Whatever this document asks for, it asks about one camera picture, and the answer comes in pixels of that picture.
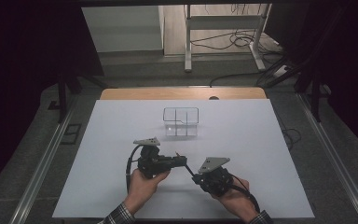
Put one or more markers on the white metal desk frame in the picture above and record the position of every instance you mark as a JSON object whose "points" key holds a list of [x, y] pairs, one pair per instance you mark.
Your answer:
{"points": [[223, 22]]}

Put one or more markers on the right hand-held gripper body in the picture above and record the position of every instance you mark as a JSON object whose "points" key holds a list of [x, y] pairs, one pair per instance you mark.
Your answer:
{"points": [[216, 182]]}

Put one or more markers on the white table mat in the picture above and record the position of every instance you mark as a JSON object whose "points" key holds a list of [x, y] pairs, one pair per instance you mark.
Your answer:
{"points": [[245, 140]]}

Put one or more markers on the white power strip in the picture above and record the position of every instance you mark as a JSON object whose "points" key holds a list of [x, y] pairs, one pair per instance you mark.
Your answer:
{"points": [[281, 71]]}

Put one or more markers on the grey metal floor rail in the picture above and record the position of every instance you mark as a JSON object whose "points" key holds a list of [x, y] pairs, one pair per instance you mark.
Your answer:
{"points": [[43, 168], [332, 149]]}

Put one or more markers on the black metal stand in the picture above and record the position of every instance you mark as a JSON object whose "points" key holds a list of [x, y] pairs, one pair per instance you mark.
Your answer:
{"points": [[315, 93], [62, 96]]}

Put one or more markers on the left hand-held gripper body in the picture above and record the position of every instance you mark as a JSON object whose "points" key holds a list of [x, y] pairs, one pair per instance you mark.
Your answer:
{"points": [[150, 163]]}

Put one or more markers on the dark floor socket plate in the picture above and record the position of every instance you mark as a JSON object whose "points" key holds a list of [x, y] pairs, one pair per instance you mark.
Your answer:
{"points": [[71, 133]]}

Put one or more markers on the person's right hand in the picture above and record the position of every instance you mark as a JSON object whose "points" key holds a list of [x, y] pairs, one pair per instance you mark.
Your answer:
{"points": [[239, 202]]}

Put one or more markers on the white cabinet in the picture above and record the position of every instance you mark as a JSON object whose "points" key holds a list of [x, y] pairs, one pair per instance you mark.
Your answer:
{"points": [[124, 28]]}

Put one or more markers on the clear acrylic organizer box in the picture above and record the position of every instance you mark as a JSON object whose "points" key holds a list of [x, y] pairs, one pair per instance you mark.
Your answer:
{"points": [[181, 123]]}

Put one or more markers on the wooden table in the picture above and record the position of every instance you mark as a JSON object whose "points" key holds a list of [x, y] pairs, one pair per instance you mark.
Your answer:
{"points": [[167, 93]]}

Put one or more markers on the person's left hand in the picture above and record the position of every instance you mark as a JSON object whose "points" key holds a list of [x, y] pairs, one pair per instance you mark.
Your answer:
{"points": [[143, 189]]}

